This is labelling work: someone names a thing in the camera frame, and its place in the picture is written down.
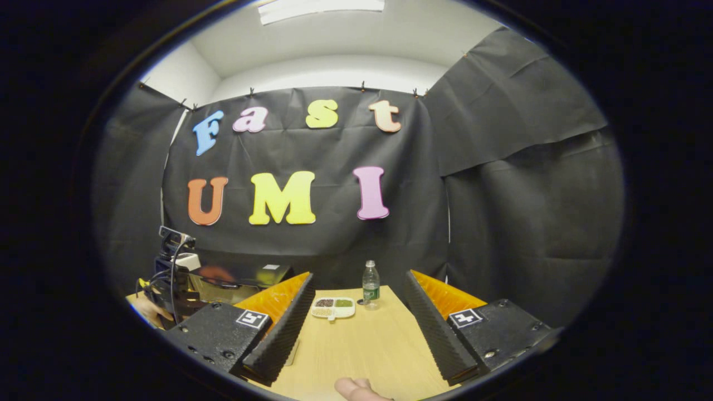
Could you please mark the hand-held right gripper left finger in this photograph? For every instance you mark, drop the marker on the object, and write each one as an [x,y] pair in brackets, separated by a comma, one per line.
[287,328]

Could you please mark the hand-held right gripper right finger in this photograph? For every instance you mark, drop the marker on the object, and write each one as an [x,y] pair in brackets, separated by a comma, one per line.
[434,328]

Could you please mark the black electric oven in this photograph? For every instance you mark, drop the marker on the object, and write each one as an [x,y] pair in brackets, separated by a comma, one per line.
[245,281]

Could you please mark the white toaster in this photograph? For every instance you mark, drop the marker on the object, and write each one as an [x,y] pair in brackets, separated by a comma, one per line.
[188,262]

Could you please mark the white divided snack dish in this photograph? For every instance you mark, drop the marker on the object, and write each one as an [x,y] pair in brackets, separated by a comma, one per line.
[333,306]

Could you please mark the clear plastic water bottle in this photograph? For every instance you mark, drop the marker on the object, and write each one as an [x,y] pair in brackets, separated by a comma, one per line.
[371,289]

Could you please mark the row of small cloth clips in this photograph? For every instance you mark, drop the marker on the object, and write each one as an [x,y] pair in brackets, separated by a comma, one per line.
[252,92]

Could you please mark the ceiling light panel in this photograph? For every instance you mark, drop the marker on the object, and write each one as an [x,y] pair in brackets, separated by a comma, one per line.
[320,9]

